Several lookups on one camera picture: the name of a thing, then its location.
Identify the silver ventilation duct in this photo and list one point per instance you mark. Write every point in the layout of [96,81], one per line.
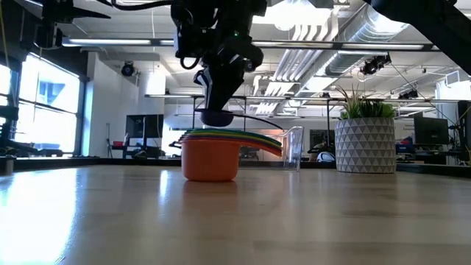
[349,62]

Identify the green measuring cup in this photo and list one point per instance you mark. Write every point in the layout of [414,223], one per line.
[221,133]

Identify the black background robot arm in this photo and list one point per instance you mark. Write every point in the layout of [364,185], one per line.
[176,144]
[7,114]

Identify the white round device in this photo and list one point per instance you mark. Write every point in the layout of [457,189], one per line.
[325,157]

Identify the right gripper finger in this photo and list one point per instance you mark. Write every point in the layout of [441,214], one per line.
[205,84]
[226,88]

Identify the black computer monitor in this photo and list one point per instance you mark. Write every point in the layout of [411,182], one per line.
[134,127]
[430,130]
[154,127]

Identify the black beam with light strips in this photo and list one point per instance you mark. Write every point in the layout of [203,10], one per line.
[336,45]

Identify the clear plastic basket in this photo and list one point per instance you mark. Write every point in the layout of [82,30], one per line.
[294,147]

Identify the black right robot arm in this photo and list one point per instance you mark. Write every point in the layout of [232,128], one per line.
[434,25]

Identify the black ceiling spot lamp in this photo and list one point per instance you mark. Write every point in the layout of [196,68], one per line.
[373,65]
[127,69]

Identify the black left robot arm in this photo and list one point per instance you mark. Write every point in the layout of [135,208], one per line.
[18,22]

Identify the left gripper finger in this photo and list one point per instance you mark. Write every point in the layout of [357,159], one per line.
[88,14]

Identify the succulent in white geometric pot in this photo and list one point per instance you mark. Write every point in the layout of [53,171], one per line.
[366,147]

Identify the orange measuring cup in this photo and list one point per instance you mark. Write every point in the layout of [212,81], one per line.
[209,162]

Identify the black background rig frame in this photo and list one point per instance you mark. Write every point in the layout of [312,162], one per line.
[194,117]

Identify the large window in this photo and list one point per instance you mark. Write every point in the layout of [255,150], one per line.
[48,110]

